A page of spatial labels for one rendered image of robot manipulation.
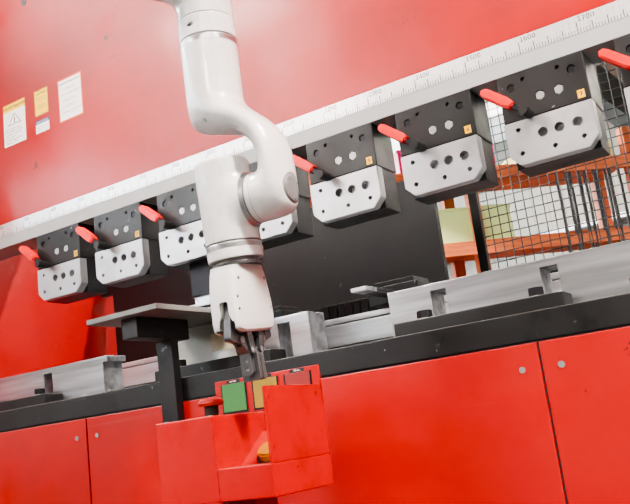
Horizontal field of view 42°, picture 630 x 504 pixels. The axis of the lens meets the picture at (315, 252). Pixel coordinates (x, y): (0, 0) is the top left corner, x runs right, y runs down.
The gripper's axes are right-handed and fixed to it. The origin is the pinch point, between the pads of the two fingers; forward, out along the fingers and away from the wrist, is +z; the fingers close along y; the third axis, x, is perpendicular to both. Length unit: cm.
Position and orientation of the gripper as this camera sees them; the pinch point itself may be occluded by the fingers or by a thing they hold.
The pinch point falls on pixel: (253, 367)
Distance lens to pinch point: 122.7
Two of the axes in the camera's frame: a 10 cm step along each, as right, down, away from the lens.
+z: 1.7, 9.8, -1.4
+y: -4.9, -0.4, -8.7
